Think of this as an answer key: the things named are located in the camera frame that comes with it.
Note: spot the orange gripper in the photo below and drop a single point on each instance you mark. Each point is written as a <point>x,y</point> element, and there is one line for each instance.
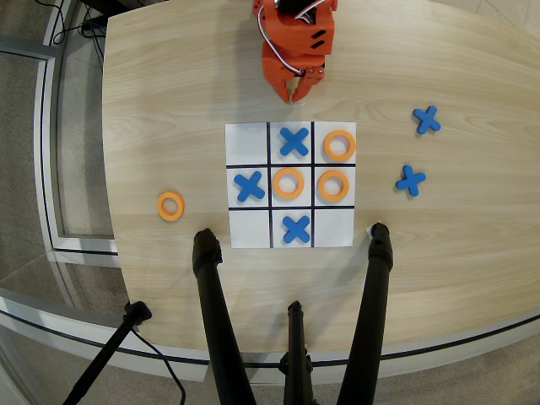
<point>276,69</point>

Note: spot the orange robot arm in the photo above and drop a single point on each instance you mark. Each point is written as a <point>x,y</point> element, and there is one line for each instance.
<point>270,10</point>

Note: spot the blue foam cross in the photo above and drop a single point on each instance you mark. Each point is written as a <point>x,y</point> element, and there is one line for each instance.
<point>427,120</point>
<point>294,141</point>
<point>249,187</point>
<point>410,180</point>
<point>296,230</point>

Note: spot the white tic-tac-toe grid sheet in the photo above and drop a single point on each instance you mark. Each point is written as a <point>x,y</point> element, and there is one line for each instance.
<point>246,143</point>

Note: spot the small white tape piece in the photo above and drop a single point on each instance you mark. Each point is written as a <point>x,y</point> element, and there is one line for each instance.
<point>368,230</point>

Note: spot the short black tripod leg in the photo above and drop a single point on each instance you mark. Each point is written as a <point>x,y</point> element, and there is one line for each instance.
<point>296,346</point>

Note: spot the thin black stand leg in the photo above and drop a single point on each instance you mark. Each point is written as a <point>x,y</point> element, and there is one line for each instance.
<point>109,350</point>

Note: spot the grey metal floor frame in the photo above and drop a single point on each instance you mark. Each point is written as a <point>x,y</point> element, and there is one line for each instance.
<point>46,147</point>

